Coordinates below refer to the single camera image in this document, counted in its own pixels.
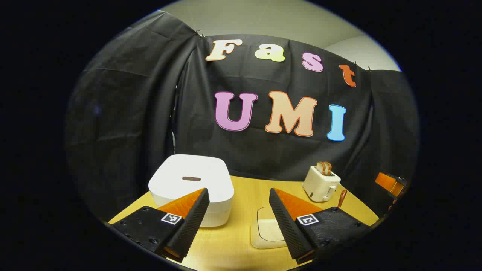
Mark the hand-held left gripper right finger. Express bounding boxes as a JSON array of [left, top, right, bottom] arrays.
[[268, 187, 373, 265]]

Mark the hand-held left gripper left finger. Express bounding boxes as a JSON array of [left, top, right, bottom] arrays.
[[113, 187, 210, 263]]

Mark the white rice cooker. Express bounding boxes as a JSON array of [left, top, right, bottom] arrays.
[[148, 154, 235, 228]]

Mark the clear plastic container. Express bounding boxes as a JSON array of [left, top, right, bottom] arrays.
[[250, 206, 288, 250]]

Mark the white toaster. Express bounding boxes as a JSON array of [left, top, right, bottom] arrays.
[[302, 165, 341, 202]]

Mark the black backdrop cloth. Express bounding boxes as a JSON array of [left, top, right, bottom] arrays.
[[65, 10, 419, 222]]

